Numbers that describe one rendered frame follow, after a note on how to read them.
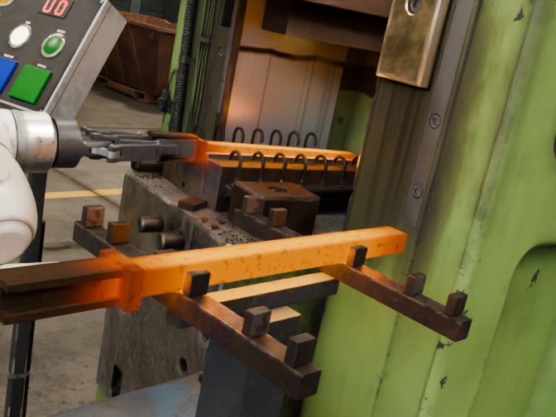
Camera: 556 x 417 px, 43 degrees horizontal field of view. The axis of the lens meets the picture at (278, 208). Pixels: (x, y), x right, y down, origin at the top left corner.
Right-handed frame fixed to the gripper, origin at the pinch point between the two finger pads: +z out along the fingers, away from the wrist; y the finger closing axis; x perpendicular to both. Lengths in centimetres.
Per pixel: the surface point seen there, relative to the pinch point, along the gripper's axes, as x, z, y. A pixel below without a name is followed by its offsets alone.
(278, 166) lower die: -1.4, 17.3, 6.3
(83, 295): 2, -35, 55
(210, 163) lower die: -1.7, 5.3, 3.8
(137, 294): 3, -31, 56
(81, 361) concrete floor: -101, 30, -99
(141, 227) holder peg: -13.3, -4.9, 2.1
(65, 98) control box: -0.7, -4.7, -39.0
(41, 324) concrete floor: -101, 25, -128
